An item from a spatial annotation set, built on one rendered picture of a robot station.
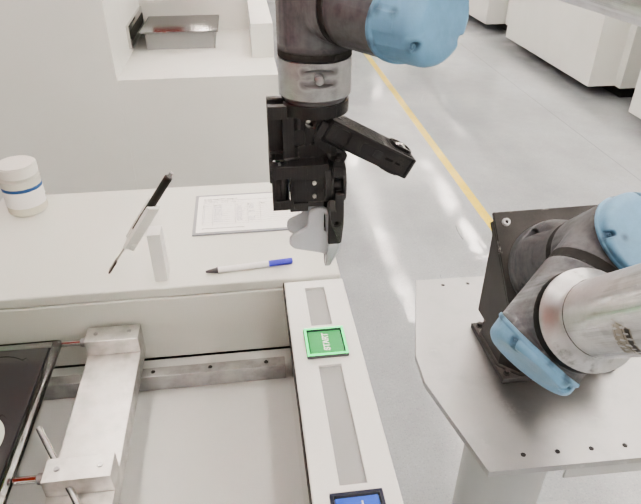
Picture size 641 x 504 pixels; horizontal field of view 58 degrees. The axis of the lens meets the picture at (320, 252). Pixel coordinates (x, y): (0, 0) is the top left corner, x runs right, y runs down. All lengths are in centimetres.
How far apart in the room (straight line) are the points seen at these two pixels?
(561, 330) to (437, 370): 36
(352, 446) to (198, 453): 27
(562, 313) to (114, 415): 59
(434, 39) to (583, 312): 31
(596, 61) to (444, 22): 465
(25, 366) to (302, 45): 63
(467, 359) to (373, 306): 142
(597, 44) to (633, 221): 437
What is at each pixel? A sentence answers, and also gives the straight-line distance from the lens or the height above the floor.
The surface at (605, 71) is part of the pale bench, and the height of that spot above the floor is 19.
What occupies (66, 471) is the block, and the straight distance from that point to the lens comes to 80.
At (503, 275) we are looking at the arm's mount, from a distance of 93.
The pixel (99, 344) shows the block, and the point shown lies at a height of 90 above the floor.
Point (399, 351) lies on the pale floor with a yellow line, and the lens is 223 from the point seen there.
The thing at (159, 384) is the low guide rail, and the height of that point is 83.
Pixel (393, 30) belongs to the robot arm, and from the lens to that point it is 49.
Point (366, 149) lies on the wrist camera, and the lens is 64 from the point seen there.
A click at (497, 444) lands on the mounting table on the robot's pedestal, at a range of 91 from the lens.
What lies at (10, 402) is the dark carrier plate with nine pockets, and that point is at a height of 90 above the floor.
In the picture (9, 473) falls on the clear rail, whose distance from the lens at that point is 83.
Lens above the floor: 151
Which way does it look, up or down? 33 degrees down
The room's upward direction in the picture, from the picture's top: straight up
